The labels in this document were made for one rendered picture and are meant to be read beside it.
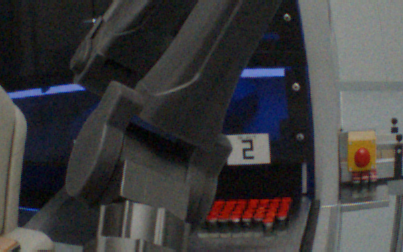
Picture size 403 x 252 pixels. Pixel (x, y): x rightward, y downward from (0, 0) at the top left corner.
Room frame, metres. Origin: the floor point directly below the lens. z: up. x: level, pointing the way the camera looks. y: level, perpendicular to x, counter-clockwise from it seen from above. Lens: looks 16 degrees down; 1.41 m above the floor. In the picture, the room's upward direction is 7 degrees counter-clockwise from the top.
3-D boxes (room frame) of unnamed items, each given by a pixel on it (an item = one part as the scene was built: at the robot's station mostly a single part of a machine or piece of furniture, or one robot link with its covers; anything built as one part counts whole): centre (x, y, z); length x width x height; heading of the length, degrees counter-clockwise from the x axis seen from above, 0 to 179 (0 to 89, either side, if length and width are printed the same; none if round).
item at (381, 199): (1.13, -0.36, 0.87); 0.14 x 0.13 x 0.02; 165
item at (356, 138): (1.10, -0.33, 1.00); 0.08 x 0.07 x 0.07; 165
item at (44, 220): (1.14, 0.27, 0.90); 0.34 x 0.26 x 0.04; 165
